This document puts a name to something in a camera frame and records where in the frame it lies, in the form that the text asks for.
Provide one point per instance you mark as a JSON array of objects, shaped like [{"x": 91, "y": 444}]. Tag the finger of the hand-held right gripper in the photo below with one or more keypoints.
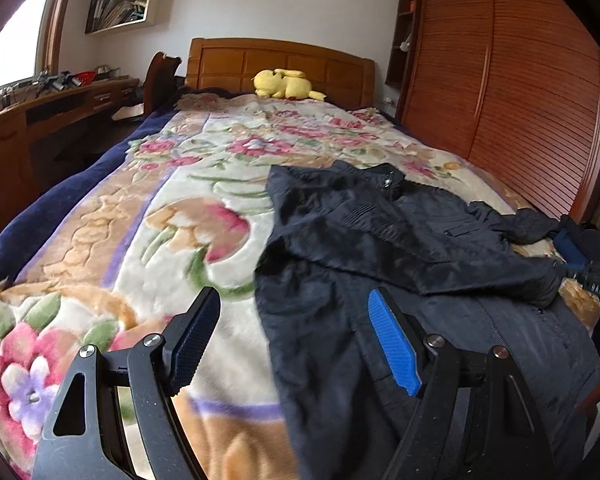
[
  {"x": 582, "y": 232},
  {"x": 571, "y": 250}
]

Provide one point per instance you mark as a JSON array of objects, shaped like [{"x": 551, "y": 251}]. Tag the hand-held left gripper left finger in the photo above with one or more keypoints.
[{"x": 195, "y": 340}]

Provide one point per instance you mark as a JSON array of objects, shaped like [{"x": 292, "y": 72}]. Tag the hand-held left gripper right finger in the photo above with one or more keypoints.
[{"x": 392, "y": 340}]

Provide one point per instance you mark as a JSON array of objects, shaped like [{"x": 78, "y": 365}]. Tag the black jacket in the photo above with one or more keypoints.
[{"x": 380, "y": 235}]

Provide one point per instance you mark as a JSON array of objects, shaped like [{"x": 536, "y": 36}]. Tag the floral plush blanket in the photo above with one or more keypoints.
[{"x": 180, "y": 185}]

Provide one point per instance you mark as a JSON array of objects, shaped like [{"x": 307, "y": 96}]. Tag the wooden louvered wardrobe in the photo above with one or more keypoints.
[{"x": 505, "y": 85}]

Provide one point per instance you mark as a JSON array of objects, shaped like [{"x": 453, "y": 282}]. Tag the dark wooden chair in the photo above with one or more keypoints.
[{"x": 160, "y": 75}]

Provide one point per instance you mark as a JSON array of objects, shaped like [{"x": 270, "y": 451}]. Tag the yellow plush toy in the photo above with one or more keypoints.
[{"x": 290, "y": 85}]

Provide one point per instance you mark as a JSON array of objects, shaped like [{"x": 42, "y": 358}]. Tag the wooden desk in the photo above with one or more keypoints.
[{"x": 10, "y": 135}]

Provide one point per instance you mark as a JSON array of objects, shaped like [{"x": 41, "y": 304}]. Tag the wooden bed headboard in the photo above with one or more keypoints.
[{"x": 230, "y": 62}]

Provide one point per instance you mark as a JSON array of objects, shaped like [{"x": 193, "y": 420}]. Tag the red desk item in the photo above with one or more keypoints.
[{"x": 86, "y": 77}]

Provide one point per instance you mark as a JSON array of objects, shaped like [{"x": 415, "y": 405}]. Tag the window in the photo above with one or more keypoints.
[{"x": 15, "y": 45}]

